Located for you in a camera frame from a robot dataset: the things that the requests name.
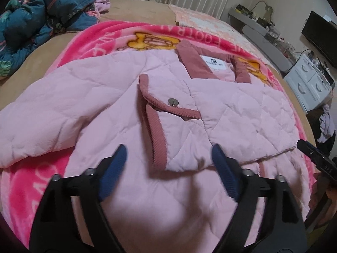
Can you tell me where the light pink cloth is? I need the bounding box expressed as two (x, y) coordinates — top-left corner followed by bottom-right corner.
(93, 0), (111, 13)

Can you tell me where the blue floral duvet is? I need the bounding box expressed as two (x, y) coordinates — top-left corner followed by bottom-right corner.
(0, 0), (106, 81)

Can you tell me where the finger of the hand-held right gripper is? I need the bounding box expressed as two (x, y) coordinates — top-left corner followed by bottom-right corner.
(297, 139), (337, 182)

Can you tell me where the person's right hand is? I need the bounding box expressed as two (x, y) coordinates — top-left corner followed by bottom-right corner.
(310, 173), (337, 218)

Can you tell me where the black television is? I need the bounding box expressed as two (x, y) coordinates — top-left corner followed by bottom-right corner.
(301, 11), (337, 69)

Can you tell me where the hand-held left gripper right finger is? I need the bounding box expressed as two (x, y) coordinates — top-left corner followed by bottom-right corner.
(211, 143), (308, 253)

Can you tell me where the grey headboard shelf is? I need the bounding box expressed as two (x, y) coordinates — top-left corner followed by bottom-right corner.
(228, 7), (294, 74)

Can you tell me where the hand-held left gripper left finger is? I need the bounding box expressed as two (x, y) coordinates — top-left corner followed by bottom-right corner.
(29, 144), (129, 253)

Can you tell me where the tan bed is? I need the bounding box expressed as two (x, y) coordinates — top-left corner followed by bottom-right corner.
(0, 0), (320, 164)

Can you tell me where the pink printed blanket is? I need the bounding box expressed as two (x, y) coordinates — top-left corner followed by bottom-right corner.
(0, 21), (320, 248)

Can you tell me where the peach patterned mat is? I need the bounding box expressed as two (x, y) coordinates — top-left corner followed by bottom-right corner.
(168, 4), (279, 71)

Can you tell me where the clutter of small electronics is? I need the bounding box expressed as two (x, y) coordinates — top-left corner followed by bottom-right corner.
(235, 0), (293, 56)

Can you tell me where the white drawer cabinet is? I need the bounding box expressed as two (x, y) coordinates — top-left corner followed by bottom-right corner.
(284, 53), (337, 114)

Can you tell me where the pink quilted jacket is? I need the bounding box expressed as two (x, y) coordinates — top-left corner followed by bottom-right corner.
(0, 48), (316, 253)

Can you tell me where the lilac cloth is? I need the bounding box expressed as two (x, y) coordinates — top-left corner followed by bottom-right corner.
(317, 104), (337, 143)

